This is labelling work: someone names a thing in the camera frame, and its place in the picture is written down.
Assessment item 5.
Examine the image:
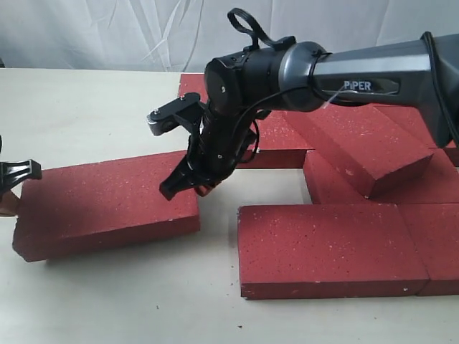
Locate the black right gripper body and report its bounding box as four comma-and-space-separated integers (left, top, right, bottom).
159, 108, 258, 199

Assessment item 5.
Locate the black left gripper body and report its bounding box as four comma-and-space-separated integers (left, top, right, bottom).
1, 159, 42, 196

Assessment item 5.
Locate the red brick with white chip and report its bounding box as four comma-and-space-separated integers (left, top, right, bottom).
237, 111, 313, 169

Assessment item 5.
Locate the red brick under tilted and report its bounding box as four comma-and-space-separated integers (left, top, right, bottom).
303, 148, 458, 204

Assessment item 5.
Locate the white backdrop cloth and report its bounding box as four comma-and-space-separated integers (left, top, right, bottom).
1, 0, 458, 72

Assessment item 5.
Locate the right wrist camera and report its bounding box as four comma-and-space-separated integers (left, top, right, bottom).
147, 92, 205, 136

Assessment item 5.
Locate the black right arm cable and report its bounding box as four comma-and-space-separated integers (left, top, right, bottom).
227, 7, 459, 173

